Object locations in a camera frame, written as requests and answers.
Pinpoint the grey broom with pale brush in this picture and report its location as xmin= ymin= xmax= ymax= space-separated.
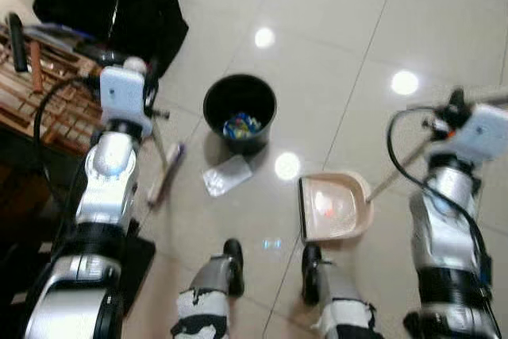
xmin=125 ymin=56 xmax=189 ymax=207

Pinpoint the pink dustpan with long handle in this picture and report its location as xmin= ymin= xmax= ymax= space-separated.
xmin=298 ymin=91 xmax=508 ymax=244

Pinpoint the black flat floor mat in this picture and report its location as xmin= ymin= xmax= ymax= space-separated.
xmin=117 ymin=234 xmax=157 ymax=294

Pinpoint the black round waste bin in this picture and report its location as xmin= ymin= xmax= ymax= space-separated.
xmin=202 ymin=74 xmax=279 ymax=156

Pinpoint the black fabric bag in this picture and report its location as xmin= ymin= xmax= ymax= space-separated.
xmin=32 ymin=0 xmax=190 ymax=79

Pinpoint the brown wooden slatted rack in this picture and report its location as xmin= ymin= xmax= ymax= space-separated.
xmin=0 ymin=25 xmax=106 ymax=155

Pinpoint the colourful crumpled wrapper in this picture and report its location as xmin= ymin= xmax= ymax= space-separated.
xmin=224 ymin=114 xmax=264 ymax=142

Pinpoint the clear plastic bag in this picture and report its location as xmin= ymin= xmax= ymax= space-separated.
xmin=202 ymin=156 xmax=254 ymax=198

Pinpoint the brown wooden stick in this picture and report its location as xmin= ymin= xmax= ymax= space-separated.
xmin=29 ymin=40 xmax=45 ymax=94

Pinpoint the black remote control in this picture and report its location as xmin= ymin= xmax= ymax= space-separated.
xmin=6 ymin=13 xmax=29 ymax=75

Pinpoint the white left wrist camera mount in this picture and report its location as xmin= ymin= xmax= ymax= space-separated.
xmin=98 ymin=65 xmax=154 ymax=137

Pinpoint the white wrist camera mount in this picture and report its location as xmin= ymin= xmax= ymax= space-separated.
xmin=98 ymin=65 xmax=154 ymax=137
xmin=443 ymin=103 xmax=508 ymax=167

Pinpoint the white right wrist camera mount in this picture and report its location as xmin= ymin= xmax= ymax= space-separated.
xmin=443 ymin=103 xmax=508 ymax=167

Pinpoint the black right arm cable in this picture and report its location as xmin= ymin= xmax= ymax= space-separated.
xmin=386 ymin=106 xmax=495 ymax=292

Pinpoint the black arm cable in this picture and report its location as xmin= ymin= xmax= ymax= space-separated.
xmin=32 ymin=75 xmax=104 ymax=197
xmin=386 ymin=106 xmax=495 ymax=292

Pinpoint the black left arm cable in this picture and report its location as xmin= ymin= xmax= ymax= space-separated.
xmin=32 ymin=75 xmax=104 ymax=197

